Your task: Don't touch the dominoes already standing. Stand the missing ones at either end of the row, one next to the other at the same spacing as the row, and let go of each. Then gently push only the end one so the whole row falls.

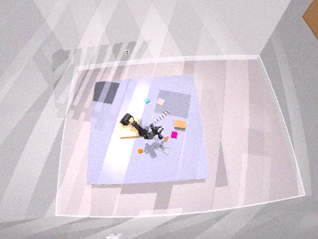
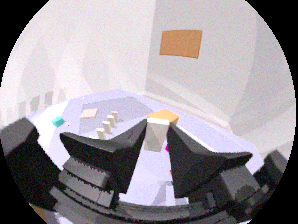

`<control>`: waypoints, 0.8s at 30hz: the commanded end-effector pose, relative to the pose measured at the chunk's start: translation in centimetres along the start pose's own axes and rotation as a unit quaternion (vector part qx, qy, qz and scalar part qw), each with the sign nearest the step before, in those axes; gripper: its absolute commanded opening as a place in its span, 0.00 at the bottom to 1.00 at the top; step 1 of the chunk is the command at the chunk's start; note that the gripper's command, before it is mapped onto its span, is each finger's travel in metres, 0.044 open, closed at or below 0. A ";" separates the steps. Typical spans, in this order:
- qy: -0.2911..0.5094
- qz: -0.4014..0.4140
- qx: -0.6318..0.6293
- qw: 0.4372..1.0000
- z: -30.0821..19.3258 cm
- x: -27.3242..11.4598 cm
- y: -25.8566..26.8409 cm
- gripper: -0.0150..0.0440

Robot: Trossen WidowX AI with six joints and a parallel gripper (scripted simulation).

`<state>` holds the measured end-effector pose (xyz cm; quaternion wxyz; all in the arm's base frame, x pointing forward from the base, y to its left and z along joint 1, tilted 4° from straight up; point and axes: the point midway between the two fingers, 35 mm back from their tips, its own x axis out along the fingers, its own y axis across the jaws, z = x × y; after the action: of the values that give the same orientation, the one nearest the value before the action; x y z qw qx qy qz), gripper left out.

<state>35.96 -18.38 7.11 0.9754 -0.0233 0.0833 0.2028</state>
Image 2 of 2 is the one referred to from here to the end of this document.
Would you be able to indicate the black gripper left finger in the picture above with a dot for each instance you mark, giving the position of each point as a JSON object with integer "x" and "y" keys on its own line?
{"x": 118, "y": 155}

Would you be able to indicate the small cyan block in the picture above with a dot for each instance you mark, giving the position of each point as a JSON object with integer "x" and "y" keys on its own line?
{"x": 57, "y": 121}

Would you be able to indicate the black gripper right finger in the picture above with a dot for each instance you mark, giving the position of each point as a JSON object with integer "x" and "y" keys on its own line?
{"x": 193, "y": 164}

